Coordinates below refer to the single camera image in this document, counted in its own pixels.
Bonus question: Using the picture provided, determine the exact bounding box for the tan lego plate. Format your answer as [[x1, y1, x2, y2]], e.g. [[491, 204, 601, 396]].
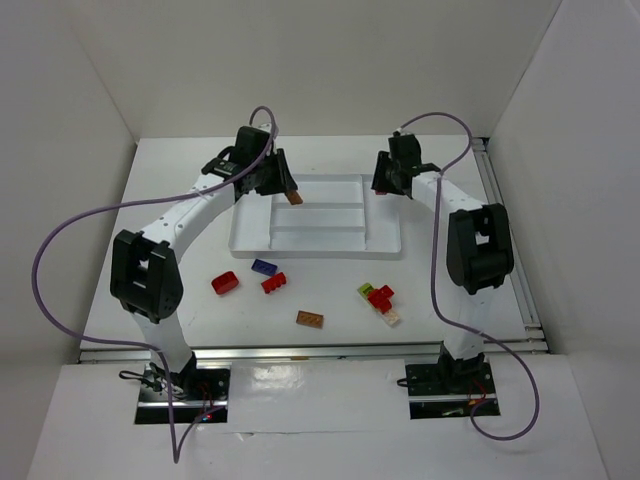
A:
[[382, 309, 401, 328]]

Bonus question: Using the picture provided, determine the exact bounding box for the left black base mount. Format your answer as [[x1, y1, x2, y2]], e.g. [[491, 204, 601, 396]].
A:
[[118, 365, 231, 425]]

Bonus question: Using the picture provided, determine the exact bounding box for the red cross lego brick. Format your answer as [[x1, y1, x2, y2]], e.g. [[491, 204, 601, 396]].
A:
[[367, 285, 394, 314]]

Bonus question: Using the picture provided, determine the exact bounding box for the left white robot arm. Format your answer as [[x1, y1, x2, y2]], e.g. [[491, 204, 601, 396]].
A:
[[110, 126, 297, 389]]

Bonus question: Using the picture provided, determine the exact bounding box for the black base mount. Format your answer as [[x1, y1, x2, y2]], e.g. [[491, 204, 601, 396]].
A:
[[396, 361, 501, 420], [118, 365, 231, 425]]

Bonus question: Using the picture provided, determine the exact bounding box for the red and brown lego stack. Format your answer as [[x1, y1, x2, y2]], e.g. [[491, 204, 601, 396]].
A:
[[285, 190, 304, 206]]

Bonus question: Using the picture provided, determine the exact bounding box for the aluminium rail front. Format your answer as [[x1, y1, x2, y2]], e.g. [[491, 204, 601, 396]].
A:
[[77, 340, 551, 364]]

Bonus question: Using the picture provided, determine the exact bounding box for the red rounded lego brick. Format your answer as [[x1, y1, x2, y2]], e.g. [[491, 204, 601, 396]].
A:
[[210, 271, 240, 296]]

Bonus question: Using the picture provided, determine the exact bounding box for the white divided sorting tray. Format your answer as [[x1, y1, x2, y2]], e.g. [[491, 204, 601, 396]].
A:
[[229, 174, 402, 260]]

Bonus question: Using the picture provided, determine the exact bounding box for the aluminium rail right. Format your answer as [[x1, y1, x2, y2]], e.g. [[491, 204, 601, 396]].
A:
[[472, 137, 549, 355]]

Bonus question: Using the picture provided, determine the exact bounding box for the green lego brick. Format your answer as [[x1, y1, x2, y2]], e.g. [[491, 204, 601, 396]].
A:
[[358, 283, 375, 301]]

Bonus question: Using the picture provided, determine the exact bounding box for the red ridged lego brick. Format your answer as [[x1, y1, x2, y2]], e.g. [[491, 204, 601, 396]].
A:
[[261, 272, 287, 294]]

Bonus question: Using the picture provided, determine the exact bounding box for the purple lego brick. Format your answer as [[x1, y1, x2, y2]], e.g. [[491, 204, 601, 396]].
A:
[[251, 259, 278, 277]]

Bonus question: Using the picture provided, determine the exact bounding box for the brown lego plate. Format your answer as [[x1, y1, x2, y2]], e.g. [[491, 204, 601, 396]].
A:
[[296, 310, 324, 329]]

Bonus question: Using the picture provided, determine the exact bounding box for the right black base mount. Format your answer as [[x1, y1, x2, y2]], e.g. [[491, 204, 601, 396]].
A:
[[396, 361, 501, 420]]

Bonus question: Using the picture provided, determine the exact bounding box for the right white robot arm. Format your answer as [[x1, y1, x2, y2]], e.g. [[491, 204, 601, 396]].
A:
[[372, 132, 514, 390]]

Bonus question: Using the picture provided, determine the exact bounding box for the aluminium rail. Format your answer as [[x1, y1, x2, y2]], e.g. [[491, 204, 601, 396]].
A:
[[77, 340, 551, 364], [472, 137, 549, 355]]

